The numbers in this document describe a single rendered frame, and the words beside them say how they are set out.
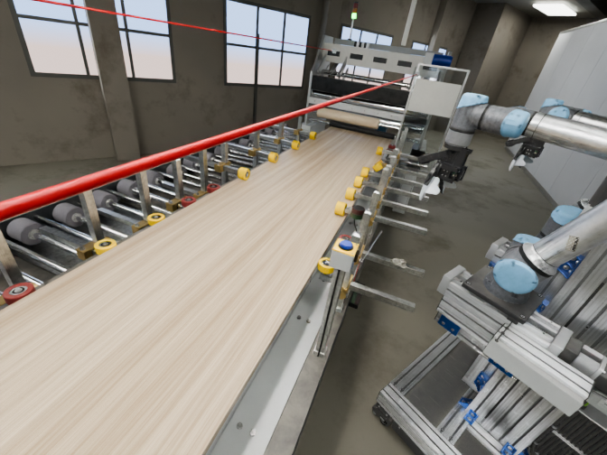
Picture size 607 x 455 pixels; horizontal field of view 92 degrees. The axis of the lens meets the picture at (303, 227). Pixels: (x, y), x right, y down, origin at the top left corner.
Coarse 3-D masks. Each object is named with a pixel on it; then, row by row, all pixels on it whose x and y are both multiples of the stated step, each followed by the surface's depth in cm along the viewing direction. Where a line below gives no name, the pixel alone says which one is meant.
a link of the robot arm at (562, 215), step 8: (560, 208) 130; (568, 208) 131; (576, 208) 131; (552, 216) 132; (560, 216) 128; (568, 216) 126; (576, 216) 125; (552, 224) 131; (560, 224) 128; (544, 232) 135
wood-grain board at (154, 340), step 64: (256, 192) 188; (320, 192) 200; (128, 256) 121; (192, 256) 126; (256, 256) 132; (320, 256) 138; (0, 320) 89; (64, 320) 92; (128, 320) 95; (192, 320) 98; (256, 320) 102; (0, 384) 74; (64, 384) 76; (128, 384) 78; (192, 384) 81; (0, 448) 64; (64, 448) 65; (128, 448) 67; (192, 448) 68
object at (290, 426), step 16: (368, 240) 194; (336, 320) 132; (336, 336) 125; (304, 368) 110; (320, 368) 111; (304, 384) 105; (288, 400) 100; (304, 400) 100; (288, 416) 95; (304, 416) 96; (288, 432) 91; (272, 448) 87; (288, 448) 88
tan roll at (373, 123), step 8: (320, 112) 377; (328, 112) 374; (336, 112) 371; (344, 112) 370; (336, 120) 377; (344, 120) 371; (352, 120) 366; (360, 120) 363; (368, 120) 360; (376, 120) 358; (376, 128) 363; (392, 128) 359
